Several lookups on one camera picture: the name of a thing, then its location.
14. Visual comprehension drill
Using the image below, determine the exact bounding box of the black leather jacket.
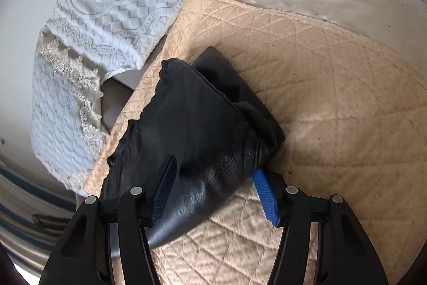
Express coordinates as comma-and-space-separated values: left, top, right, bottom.
101, 47, 285, 248

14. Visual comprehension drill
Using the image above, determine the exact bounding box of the grey upholstered headboard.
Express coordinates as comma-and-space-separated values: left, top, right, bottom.
101, 73, 135, 133

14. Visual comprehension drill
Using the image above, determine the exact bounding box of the blue quilted lace pillow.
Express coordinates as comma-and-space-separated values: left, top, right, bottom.
30, 30, 109, 192

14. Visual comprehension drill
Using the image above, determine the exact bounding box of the beige quilted bedspread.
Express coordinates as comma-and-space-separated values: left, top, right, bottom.
84, 0, 426, 284

